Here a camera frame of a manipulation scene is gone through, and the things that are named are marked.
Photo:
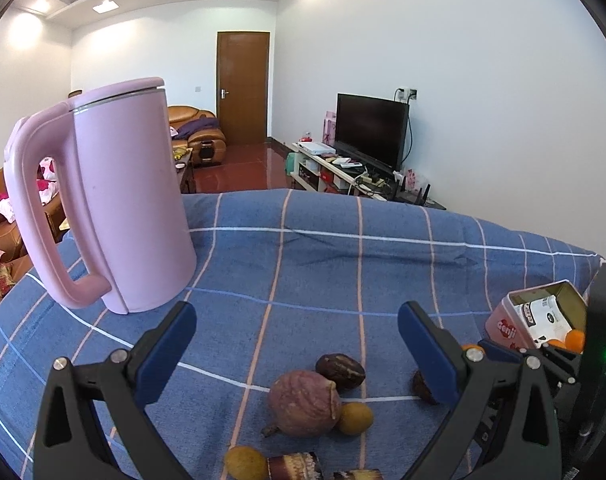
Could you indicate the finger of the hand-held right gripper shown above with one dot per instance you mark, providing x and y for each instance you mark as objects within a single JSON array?
[{"x": 503, "y": 352}]

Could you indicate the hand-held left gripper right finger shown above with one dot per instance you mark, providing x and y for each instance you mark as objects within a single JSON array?
[{"x": 428, "y": 360}]

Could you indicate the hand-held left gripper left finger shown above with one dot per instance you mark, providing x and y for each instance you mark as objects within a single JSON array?
[{"x": 165, "y": 360}]

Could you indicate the brown dried date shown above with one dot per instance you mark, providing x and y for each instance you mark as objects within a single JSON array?
[
  {"x": 338, "y": 367},
  {"x": 422, "y": 387}
]

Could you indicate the orange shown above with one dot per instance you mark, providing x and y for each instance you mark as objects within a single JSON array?
[
  {"x": 576, "y": 339},
  {"x": 555, "y": 344}
]

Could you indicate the yellow-brown longan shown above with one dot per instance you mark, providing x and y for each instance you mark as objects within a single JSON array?
[
  {"x": 245, "y": 465},
  {"x": 355, "y": 419}
]

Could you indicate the purple passion fruit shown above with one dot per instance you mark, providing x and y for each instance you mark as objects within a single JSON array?
[{"x": 303, "y": 402}]

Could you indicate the purple sugarcane piece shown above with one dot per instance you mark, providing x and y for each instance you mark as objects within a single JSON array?
[{"x": 295, "y": 467}]

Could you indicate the white printed paper sheet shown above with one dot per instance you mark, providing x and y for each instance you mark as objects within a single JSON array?
[{"x": 543, "y": 317}]

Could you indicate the blue plaid blanket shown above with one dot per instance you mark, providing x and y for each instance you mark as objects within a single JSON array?
[{"x": 308, "y": 270}]

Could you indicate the pink electric kettle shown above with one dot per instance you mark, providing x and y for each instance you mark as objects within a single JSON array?
[{"x": 133, "y": 200}]

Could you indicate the black router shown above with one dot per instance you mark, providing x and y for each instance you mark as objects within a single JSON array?
[{"x": 413, "y": 196}]

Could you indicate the pink flower bag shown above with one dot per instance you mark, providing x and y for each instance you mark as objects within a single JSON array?
[{"x": 415, "y": 181}]

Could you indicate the wooden coffee table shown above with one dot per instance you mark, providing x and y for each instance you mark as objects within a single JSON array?
[{"x": 185, "y": 175}]

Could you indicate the brown leather armchair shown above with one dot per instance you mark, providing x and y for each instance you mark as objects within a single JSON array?
[{"x": 3, "y": 232}]

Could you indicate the white television stand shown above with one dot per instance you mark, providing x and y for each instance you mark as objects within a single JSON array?
[{"x": 328, "y": 172}]

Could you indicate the pink floral cloth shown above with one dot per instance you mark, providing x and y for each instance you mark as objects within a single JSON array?
[{"x": 45, "y": 180}]

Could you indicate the brown leather sofa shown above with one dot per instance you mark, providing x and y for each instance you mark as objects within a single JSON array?
[{"x": 208, "y": 147}]

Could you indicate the purple cloth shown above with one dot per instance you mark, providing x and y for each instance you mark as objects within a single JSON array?
[{"x": 198, "y": 127}]

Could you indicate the black flat television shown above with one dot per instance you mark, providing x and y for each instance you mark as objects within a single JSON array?
[{"x": 370, "y": 127}]

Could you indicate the white flat box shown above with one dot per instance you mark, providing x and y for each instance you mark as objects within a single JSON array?
[{"x": 315, "y": 147}]

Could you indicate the pink gift bag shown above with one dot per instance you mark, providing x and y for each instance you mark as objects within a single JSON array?
[{"x": 329, "y": 129}]

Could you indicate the brown wooden door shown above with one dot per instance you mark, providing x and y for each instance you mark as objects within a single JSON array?
[{"x": 243, "y": 90}]

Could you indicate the square ceiling light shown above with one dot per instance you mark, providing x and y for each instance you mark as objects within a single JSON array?
[{"x": 105, "y": 6}]

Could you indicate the white wall socket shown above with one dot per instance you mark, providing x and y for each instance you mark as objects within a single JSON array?
[{"x": 406, "y": 93}]

